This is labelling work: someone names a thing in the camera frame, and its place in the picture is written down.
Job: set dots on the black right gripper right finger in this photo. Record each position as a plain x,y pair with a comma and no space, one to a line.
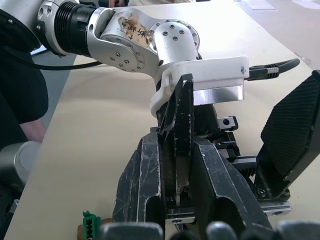
217,190

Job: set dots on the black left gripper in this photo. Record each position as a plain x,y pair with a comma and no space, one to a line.
225,147

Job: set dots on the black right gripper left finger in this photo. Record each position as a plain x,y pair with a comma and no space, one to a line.
140,180

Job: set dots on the green plastic gripper part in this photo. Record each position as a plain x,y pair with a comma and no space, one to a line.
91,225

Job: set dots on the grey rounded shape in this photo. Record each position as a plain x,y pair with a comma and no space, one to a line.
17,162

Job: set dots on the person in black shirt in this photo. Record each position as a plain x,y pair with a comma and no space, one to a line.
20,95

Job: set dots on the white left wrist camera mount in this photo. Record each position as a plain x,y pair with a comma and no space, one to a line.
215,67

